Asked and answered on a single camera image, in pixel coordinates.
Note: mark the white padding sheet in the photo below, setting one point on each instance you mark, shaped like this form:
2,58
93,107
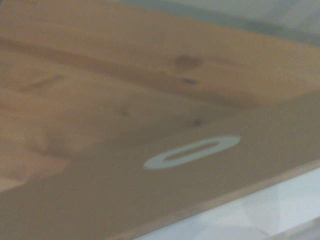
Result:
252,215

